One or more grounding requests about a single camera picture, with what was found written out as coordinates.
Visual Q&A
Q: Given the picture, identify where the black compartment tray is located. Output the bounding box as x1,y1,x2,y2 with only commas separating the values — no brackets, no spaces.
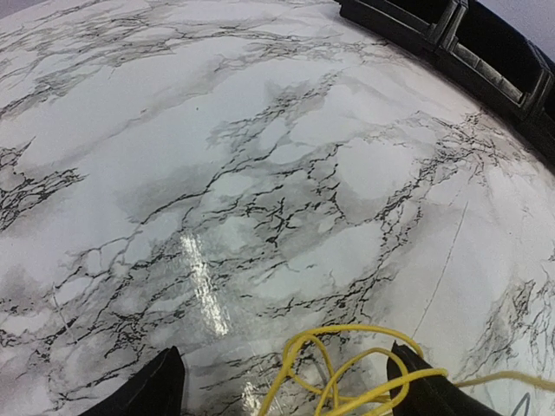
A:
340,1,554,134

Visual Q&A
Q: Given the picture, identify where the yellow cable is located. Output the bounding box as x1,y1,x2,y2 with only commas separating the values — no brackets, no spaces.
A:
258,325,555,416

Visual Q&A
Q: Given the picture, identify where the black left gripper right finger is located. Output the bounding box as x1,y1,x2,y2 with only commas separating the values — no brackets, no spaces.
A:
391,341,476,415

